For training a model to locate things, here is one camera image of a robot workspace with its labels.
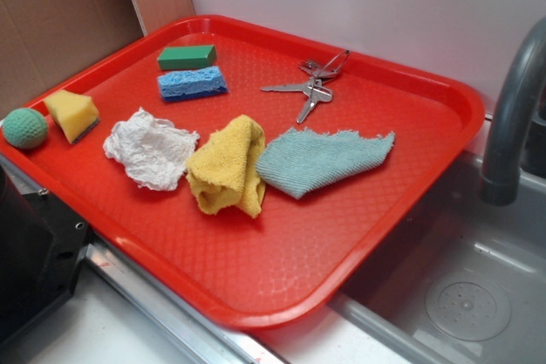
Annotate light blue cloth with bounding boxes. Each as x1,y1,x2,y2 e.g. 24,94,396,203
256,129,396,199

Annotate yellow sponge with scourer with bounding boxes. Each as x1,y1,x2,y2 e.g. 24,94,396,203
44,90,100,144

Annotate crumpled white paper towel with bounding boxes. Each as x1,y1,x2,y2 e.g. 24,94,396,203
103,108,200,192

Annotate silver key pointing left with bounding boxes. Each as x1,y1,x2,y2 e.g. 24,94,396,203
260,78,322,95

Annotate brown cardboard panel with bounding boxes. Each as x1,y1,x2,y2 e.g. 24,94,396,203
1,0,195,115

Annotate green rectangular block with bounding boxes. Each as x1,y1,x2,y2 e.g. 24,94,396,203
157,45,217,71

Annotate silver key pointing down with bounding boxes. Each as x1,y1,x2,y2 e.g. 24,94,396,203
296,86,333,124

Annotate yellow cloth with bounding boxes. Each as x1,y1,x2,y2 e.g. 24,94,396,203
186,115,265,219

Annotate small silver key on ring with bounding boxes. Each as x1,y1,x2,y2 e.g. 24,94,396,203
298,60,320,77

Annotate grey plastic sink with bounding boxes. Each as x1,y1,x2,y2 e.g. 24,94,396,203
330,130,545,363

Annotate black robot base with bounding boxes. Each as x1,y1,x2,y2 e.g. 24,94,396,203
1,170,90,347

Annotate grey faucet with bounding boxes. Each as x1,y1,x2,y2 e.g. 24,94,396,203
479,19,545,206

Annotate blue sponge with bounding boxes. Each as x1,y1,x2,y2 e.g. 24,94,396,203
157,66,228,102

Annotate silver wire key ring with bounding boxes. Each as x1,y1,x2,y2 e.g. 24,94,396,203
307,49,351,81

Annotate red plastic tray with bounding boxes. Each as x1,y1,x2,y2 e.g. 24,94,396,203
1,15,485,330

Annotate green dimpled ball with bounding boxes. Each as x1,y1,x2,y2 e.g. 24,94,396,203
2,108,49,149

